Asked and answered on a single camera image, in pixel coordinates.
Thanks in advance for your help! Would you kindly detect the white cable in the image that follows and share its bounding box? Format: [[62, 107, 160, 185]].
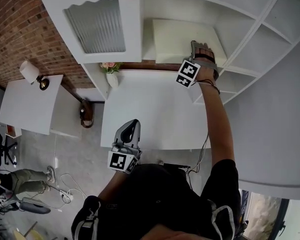
[[49, 131, 88, 211]]

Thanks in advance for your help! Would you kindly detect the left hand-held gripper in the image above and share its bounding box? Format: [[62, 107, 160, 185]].
[[107, 118, 143, 175]]

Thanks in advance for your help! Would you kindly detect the white vase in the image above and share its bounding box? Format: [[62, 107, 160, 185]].
[[105, 72, 120, 90]]

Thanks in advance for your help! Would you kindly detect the white power strip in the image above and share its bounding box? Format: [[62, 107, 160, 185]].
[[59, 189, 74, 202]]

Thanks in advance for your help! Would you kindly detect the white shade table lamp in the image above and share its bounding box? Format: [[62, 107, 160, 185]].
[[19, 60, 50, 92]]

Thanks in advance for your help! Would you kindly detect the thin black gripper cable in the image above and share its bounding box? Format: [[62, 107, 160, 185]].
[[186, 131, 211, 187]]

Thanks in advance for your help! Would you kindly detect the white side table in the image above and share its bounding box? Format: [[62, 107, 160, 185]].
[[0, 74, 81, 139]]

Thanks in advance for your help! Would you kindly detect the red open drawer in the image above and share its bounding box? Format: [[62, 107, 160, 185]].
[[5, 124, 16, 138]]

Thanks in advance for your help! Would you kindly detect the white cabinet with shelves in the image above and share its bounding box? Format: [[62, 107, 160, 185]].
[[34, 0, 300, 107]]

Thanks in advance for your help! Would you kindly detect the yellow wooden stool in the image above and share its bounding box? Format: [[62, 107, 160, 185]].
[[12, 220, 45, 240]]

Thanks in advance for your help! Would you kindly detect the black floor cable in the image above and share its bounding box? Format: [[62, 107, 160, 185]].
[[43, 183, 66, 194]]

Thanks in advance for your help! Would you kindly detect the pink flower bouquet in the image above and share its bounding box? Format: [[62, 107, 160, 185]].
[[99, 61, 124, 75]]

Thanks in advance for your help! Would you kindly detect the person's left forearm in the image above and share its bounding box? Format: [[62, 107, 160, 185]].
[[97, 170, 132, 203]]

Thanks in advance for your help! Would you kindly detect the grey chair seat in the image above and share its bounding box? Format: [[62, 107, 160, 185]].
[[19, 196, 52, 215]]

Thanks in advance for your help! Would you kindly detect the person's black clothing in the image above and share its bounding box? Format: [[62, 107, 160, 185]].
[[71, 158, 243, 240]]

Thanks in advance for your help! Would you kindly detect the brown bag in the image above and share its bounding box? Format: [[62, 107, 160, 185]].
[[79, 98, 95, 129]]

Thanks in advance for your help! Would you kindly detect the black swivel chair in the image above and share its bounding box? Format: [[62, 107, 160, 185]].
[[0, 131, 19, 167]]

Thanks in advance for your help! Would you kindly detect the person's right hand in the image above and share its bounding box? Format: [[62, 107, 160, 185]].
[[194, 42, 216, 64]]

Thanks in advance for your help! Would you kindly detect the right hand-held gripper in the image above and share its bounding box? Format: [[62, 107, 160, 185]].
[[175, 40, 220, 89]]

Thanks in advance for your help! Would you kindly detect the person's right forearm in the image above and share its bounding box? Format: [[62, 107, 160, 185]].
[[196, 66, 236, 169]]

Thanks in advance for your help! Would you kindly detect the black window frame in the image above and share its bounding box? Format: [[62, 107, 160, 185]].
[[239, 188, 300, 240]]

